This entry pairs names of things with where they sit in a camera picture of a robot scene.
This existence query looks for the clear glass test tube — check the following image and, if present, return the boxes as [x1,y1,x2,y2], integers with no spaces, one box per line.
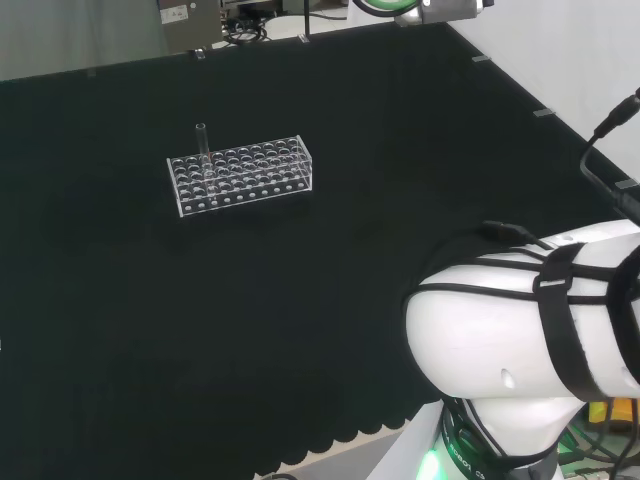
[195,122,217,204]

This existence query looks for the clear plastic test tube rack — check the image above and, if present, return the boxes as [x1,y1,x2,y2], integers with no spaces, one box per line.
[166,134,315,219]

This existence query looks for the black bench cloth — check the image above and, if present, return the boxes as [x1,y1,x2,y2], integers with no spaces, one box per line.
[0,22,640,480]

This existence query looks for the brown board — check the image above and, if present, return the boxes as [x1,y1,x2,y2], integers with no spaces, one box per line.
[158,0,224,53]

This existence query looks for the yellow stop button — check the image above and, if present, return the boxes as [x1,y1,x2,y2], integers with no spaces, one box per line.
[588,397,640,426]

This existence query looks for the coiled black cables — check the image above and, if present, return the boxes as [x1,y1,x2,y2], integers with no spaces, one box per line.
[223,24,271,46]

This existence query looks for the green cable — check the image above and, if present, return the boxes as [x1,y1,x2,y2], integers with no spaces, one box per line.
[355,0,419,15]

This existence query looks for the black cable with plug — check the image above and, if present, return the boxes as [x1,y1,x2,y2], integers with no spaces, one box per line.
[579,87,640,221]

